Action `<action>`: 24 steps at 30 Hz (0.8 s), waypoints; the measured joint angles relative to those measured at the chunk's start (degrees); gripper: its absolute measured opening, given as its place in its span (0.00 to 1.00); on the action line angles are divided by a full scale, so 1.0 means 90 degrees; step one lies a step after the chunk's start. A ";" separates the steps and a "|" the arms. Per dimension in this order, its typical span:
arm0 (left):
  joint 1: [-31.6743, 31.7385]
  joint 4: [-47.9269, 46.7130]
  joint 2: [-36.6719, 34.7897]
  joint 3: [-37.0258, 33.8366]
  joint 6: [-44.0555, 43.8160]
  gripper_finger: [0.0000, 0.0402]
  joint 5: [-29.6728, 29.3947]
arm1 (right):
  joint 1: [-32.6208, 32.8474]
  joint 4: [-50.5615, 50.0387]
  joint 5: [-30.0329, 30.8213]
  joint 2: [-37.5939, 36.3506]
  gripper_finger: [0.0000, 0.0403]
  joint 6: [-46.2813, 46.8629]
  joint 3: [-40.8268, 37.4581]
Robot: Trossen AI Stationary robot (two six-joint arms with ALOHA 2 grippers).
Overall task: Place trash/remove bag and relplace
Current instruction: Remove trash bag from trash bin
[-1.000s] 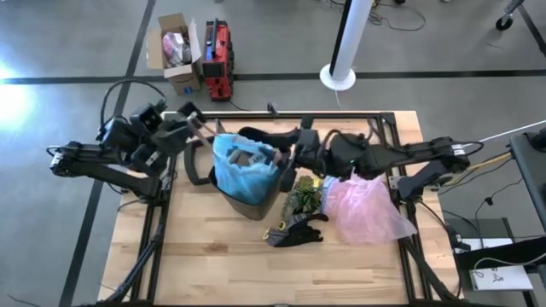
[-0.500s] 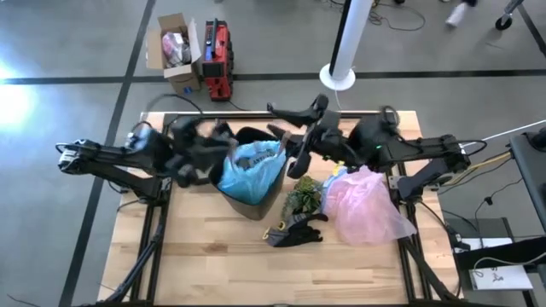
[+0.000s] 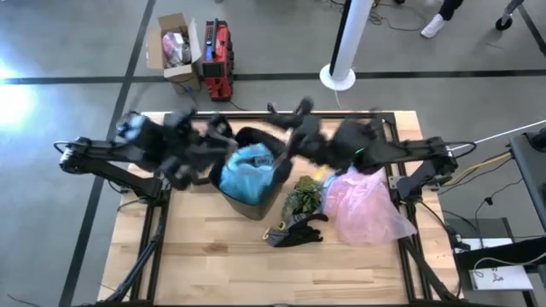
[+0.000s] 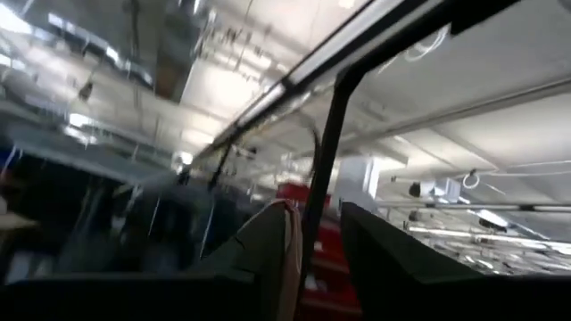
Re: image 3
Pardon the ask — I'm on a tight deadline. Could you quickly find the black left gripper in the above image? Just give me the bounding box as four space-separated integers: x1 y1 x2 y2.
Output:
161 108 239 192

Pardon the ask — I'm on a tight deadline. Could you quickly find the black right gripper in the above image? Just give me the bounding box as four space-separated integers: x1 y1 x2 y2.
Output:
267 97 342 171

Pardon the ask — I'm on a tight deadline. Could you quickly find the blue plastic trash bag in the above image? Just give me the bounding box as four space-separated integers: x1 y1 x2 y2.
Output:
218 142 277 207

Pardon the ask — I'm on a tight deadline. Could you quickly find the black plastic trash bin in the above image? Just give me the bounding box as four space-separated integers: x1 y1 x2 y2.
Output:
210 126 295 222

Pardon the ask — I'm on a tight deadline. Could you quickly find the pink plastic trash bag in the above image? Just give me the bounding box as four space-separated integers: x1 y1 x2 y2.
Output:
322 165 418 247

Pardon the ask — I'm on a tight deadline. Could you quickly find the small green succulent plant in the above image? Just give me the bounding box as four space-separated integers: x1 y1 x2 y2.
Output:
281 174 326 218

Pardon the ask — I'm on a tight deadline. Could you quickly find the open cardboard box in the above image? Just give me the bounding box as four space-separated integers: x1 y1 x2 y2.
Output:
145 11 204 96

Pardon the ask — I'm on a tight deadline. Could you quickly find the grey black yellow-cuffed glove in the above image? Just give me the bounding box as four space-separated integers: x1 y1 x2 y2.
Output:
263 223 324 248
279 211 329 229

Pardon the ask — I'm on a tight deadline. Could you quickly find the pink white packaging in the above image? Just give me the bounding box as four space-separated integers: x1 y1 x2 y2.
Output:
161 30 192 68

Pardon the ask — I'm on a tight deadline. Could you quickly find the white pole with round base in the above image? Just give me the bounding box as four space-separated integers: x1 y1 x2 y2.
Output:
318 0 375 91

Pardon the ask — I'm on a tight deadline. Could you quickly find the person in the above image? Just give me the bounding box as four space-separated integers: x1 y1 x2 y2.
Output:
420 0 465 39

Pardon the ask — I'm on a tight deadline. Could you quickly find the grey floor plate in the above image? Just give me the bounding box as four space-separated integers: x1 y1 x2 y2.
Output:
443 217 515 252

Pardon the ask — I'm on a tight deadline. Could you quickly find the thin white rod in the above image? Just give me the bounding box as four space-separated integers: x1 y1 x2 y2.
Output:
450 119 546 151

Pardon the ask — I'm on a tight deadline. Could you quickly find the grey caster wheel leg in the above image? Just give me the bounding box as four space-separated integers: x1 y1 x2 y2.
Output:
494 0 528 32

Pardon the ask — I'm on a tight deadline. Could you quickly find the black side desk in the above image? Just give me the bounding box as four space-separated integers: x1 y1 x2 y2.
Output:
509 126 546 234

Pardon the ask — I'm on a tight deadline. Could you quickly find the black flat panel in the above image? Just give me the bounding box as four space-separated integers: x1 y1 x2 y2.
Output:
454 237 546 272

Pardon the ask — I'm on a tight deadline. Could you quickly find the white paper sheet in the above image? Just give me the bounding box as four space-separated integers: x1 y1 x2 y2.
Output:
468 264 534 292

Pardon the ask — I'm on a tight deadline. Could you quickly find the black power cable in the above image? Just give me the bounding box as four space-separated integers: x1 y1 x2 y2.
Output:
228 98 253 113

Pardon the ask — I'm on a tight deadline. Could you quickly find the tangled floor cable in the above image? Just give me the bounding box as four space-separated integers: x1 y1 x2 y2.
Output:
367 0 427 33

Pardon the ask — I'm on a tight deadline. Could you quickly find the yellow cable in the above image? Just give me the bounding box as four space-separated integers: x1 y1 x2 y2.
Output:
451 151 513 182

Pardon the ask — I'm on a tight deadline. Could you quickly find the black plug cable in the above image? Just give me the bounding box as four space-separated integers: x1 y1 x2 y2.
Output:
473 177 525 223

